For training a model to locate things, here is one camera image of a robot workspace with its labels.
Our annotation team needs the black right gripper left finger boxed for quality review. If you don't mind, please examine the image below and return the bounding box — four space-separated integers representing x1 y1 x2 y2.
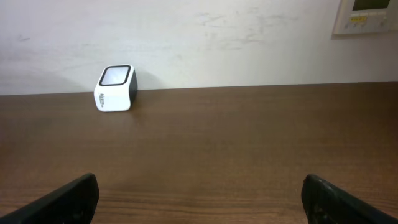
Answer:
1 173 100 224

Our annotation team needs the white wall control panel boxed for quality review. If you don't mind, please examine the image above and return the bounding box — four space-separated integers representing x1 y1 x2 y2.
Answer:
333 0 397 35

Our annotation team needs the white barcode scanner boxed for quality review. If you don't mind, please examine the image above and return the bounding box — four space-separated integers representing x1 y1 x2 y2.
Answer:
93 64 138 112

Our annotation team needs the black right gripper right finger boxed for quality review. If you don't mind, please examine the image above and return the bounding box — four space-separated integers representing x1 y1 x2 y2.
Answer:
301 174 397 224

